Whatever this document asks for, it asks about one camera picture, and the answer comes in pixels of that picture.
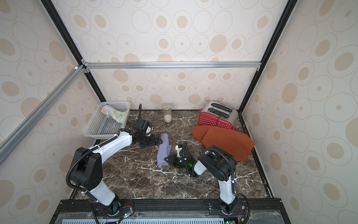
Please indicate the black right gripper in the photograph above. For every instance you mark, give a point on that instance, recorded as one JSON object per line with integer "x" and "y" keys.
{"x": 175, "y": 159}

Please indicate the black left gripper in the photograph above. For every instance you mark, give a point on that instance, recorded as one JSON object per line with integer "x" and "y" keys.
{"x": 154, "y": 142}

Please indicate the lavender purple skirt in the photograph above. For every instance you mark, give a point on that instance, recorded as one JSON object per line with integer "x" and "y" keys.
{"x": 163, "y": 151}

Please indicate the floral pastel skirt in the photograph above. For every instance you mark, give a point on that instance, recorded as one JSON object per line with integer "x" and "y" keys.
{"x": 111, "y": 112}

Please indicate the rust orange skirt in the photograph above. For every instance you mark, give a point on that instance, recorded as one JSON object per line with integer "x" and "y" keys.
{"x": 238, "y": 144}

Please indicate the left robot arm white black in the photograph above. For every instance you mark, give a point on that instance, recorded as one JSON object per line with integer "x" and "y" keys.
{"x": 86, "y": 169}

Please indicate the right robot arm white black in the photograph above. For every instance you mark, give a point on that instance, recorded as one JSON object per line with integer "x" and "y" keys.
{"x": 219, "y": 163}

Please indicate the white plastic perforated basket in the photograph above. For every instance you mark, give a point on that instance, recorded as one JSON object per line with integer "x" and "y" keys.
{"x": 102, "y": 126}

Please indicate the glass jar with white powder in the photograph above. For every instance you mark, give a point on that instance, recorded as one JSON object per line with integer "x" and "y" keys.
{"x": 167, "y": 112}

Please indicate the red polka dot toaster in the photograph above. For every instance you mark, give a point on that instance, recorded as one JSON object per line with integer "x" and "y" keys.
{"x": 217, "y": 114}

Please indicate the horizontal aluminium frame bar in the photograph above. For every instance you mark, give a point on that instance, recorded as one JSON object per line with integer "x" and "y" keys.
{"x": 173, "y": 65}

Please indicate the diagonal aluminium frame bar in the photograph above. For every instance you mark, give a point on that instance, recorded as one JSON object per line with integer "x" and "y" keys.
{"x": 16, "y": 137}

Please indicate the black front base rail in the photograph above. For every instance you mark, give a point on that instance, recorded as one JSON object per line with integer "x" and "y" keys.
{"x": 172, "y": 211}

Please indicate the black left corner post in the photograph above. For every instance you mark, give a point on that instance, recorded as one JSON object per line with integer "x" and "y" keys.
{"x": 72, "y": 46}

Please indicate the black corner post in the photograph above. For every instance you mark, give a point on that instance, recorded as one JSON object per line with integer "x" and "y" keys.
{"x": 289, "y": 8}
{"x": 72, "y": 46}

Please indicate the black right corner post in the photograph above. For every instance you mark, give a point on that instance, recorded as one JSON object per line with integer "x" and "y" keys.
{"x": 289, "y": 8}

